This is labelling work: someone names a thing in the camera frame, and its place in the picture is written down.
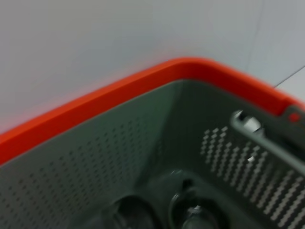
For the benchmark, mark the glass teacup with black sleeve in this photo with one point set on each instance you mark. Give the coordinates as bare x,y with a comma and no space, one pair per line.
133,212
209,214

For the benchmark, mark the grey-green perforated storage bin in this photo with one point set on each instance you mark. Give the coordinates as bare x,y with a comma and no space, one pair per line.
95,167

